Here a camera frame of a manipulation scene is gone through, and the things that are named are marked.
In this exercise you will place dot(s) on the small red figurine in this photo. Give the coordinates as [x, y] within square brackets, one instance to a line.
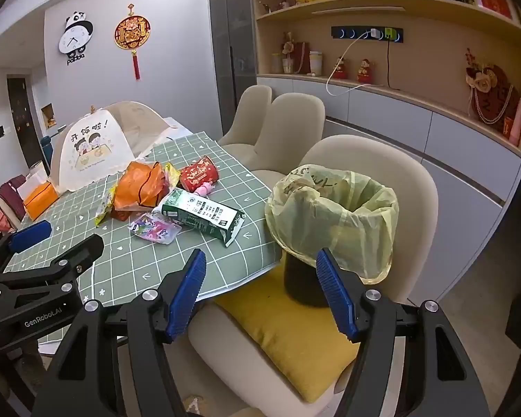
[340, 69]
[365, 71]

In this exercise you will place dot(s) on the red paper cup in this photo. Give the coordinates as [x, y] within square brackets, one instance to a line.
[197, 176]

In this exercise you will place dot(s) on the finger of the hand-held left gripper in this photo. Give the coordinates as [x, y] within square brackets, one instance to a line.
[69, 260]
[30, 234]

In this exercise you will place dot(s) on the grey lower cabinet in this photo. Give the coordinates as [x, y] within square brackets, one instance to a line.
[395, 134]

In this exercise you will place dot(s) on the small glass jar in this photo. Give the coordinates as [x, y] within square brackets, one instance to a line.
[276, 64]

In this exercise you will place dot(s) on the green white milk carton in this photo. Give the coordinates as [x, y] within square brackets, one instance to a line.
[199, 215]

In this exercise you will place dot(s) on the pink caterpillar toy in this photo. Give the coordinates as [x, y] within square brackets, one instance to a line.
[205, 188]

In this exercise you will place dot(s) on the beige dining chair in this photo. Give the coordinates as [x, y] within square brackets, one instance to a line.
[412, 208]
[291, 130]
[247, 113]

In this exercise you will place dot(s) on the red knot wall ornament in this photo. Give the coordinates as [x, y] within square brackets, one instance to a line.
[132, 32]

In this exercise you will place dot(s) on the cream mesh food cover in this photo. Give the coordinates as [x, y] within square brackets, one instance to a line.
[91, 147]

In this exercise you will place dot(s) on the black waste bin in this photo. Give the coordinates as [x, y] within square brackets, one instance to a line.
[299, 282]

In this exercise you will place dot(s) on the white jar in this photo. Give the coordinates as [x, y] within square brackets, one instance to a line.
[315, 63]

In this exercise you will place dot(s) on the yellow seat cushion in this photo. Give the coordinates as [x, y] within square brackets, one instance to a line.
[278, 339]

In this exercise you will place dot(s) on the grey tall cabinet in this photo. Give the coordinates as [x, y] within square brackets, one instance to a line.
[232, 52]

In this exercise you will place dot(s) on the orange plastic bag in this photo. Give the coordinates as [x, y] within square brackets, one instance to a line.
[139, 186]

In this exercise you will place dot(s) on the yellow plastic bin liner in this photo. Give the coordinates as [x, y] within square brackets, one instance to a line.
[312, 208]

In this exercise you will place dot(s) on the flower handbag decoration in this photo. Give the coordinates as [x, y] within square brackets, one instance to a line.
[495, 95]

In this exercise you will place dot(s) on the person's left forearm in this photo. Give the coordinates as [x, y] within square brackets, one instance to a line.
[34, 360]

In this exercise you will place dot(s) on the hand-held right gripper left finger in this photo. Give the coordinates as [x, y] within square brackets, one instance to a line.
[186, 295]

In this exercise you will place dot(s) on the orange tissue box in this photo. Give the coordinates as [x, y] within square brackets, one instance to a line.
[41, 200]

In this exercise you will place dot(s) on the green checked tablecloth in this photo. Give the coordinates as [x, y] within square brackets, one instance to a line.
[243, 178]

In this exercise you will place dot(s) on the flower vase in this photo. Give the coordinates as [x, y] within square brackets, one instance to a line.
[288, 54]

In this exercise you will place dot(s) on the dark red gift bag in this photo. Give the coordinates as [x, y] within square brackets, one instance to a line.
[302, 58]

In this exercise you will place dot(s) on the wooden wall shelf unit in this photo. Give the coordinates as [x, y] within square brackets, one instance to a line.
[430, 61]

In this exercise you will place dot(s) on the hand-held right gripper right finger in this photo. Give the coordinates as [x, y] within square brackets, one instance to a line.
[336, 299]

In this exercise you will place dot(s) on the green charger plug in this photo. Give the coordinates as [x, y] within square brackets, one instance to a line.
[390, 33]

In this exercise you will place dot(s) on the black power strip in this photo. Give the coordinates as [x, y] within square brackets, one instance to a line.
[356, 33]

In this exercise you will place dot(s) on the white charger plug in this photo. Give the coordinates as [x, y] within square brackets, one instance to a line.
[375, 34]

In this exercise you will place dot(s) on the colourful tissue packet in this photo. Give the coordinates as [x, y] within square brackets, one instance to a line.
[154, 228]

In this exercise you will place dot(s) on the dark red chair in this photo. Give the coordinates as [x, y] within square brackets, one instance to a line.
[11, 200]

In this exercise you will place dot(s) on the panda wall clock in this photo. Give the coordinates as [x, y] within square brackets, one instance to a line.
[76, 39]

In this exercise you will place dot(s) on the dark door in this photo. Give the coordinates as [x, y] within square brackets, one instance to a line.
[24, 117]

